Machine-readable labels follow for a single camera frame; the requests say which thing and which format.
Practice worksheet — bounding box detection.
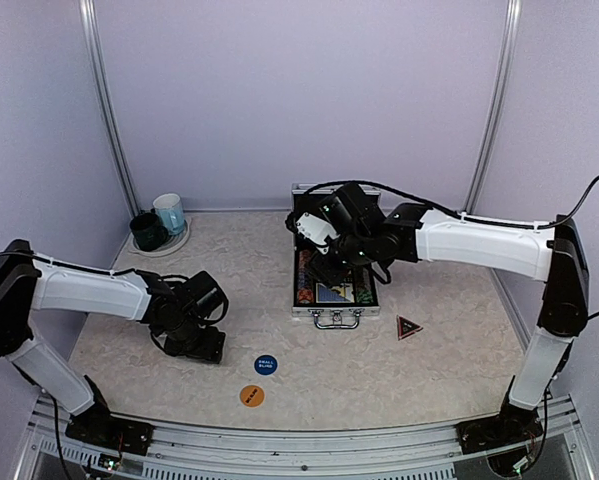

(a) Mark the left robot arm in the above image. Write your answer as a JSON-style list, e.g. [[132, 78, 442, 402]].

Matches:
[[0, 239, 229, 445]]

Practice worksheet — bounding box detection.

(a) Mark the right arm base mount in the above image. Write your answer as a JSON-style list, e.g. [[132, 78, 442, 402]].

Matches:
[[456, 416, 543, 455]]

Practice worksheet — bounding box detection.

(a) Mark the orange big blind button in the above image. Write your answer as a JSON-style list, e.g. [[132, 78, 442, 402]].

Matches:
[[239, 385, 265, 408]]

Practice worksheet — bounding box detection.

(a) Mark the right aluminium post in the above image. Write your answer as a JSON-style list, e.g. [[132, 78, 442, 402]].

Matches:
[[464, 0, 523, 213]]

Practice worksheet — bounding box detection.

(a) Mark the blue small blind button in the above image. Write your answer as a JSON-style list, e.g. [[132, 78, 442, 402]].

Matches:
[[253, 354, 278, 376]]

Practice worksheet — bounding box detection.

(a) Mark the light blue mug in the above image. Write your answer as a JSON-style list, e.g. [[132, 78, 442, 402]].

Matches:
[[153, 193, 185, 236]]

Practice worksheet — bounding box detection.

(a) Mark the aluminium front rail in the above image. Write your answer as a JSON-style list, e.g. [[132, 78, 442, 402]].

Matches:
[[18, 394, 595, 480]]

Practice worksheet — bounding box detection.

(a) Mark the orange poker chip stack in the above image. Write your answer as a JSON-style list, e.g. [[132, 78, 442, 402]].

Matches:
[[297, 287, 315, 304]]

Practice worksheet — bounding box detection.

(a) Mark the black triangular dealer button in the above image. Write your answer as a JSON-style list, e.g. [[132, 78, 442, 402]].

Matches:
[[396, 315, 423, 341]]

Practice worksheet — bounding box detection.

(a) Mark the white round coaster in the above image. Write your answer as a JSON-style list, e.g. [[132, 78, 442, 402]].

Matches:
[[128, 222, 190, 258]]

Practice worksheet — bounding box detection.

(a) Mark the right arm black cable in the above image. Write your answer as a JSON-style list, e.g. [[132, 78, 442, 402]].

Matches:
[[298, 172, 599, 321]]

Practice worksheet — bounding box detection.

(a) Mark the red yellow chip row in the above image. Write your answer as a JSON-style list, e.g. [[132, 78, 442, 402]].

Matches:
[[297, 249, 313, 283]]

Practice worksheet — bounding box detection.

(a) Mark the dark green mug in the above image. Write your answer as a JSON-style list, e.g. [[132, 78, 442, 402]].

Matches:
[[129, 212, 169, 252]]

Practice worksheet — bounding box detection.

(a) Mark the green poker chip stack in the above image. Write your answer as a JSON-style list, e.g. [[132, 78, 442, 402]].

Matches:
[[355, 289, 374, 304]]

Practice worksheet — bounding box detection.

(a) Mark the aluminium post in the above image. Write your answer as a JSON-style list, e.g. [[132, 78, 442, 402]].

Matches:
[[464, 0, 523, 213], [79, 0, 141, 216]]

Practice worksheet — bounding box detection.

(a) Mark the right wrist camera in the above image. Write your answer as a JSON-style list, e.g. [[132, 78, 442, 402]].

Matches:
[[295, 212, 339, 255]]

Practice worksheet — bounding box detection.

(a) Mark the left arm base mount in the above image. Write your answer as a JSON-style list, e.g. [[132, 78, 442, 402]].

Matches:
[[66, 414, 154, 456]]

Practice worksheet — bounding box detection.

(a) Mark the left aluminium post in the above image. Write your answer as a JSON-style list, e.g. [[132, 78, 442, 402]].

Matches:
[[79, 0, 141, 216]]

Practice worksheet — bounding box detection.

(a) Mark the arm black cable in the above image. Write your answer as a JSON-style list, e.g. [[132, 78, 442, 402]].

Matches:
[[0, 251, 140, 281], [298, 172, 599, 321]]

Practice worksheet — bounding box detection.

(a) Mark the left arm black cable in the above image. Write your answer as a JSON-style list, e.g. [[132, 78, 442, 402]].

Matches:
[[0, 251, 140, 281]]

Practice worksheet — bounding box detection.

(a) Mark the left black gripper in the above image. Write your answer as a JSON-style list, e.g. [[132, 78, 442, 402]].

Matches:
[[160, 314, 225, 363]]

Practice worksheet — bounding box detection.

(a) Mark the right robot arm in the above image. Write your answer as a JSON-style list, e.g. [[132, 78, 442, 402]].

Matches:
[[286, 181, 589, 444]]

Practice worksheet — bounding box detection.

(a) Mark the aluminium poker case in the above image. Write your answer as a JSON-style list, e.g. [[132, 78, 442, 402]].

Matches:
[[290, 182, 383, 331]]

